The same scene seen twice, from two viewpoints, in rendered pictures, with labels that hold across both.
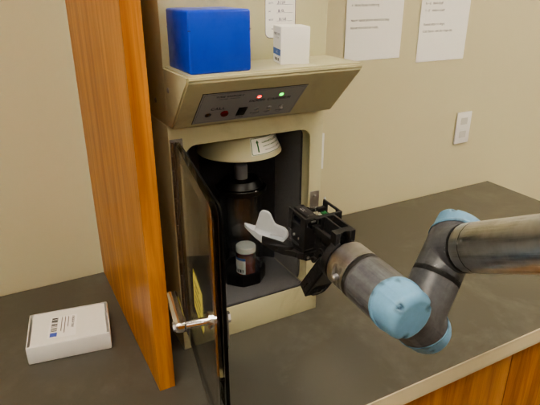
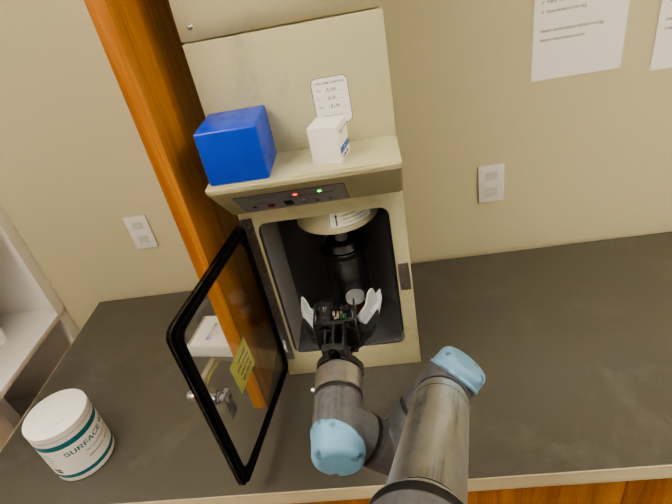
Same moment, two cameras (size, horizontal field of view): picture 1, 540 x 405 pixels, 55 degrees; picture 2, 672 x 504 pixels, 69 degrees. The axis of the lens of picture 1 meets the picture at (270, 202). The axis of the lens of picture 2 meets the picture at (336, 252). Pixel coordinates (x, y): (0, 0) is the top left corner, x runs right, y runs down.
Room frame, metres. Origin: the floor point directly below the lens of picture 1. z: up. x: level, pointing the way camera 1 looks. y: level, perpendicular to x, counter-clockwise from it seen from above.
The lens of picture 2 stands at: (0.28, -0.47, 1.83)
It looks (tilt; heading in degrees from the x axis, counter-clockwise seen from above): 33 degrees down; 36
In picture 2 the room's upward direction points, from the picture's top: 12 degrees counter-clockwise
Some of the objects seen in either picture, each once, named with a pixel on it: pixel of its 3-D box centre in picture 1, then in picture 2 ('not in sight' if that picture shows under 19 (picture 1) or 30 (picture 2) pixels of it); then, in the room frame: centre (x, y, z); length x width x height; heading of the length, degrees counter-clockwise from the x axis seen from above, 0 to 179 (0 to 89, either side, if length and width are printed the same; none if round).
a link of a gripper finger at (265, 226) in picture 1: (264, 224); (307, 308); (0.81, 0.01, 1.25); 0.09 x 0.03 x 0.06; 64
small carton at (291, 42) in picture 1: (291, 43); (329, 139); (0.91, -0.04, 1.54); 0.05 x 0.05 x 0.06; 14
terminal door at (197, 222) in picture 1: (198, 286); (241, 354); (0.71, 0.11, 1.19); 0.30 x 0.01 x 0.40; 18
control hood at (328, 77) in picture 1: (265, 94); (309, 187); (0.89, 0.01, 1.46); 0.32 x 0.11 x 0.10; 118
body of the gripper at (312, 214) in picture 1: (322, 239); (338, 340); (0.75, -0.09, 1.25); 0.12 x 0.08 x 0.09; 28
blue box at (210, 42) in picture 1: (208, 38); (237, 145); (0.84, 0.10, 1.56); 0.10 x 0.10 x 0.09; 28
